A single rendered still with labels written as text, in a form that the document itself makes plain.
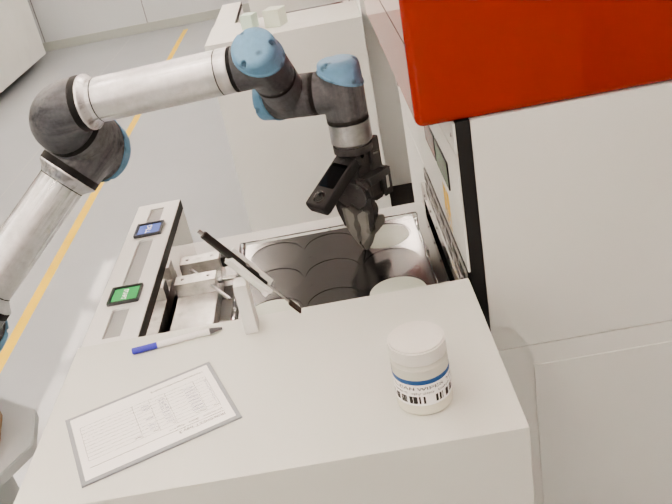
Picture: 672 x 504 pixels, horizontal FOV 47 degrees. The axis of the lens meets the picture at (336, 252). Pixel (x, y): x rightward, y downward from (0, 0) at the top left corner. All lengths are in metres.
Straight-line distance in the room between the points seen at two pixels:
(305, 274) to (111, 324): 0.36
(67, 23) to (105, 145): 8.21
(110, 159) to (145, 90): 0.23
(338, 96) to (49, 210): 0.57
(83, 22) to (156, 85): 8.32
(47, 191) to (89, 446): 0.58
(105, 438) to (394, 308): 0.45
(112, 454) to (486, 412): 0.47
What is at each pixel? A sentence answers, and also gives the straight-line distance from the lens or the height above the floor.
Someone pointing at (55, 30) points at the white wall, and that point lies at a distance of 9.73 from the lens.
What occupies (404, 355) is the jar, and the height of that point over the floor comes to 1.06.
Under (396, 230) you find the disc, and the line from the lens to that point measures 1.54.
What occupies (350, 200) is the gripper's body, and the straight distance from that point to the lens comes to 1.43.
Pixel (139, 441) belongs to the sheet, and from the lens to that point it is 1.06.
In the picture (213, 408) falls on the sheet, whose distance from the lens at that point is 1.06.
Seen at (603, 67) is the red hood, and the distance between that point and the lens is 1.15.
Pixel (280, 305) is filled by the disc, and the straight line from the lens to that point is 1.37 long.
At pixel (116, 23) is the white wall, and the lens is 9.55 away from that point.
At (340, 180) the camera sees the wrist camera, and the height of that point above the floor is 1.07.
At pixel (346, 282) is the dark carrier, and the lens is 1.39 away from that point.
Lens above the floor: 1.60
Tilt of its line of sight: 28 degrees down
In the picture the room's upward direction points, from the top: 11 degrees counter-clockwise
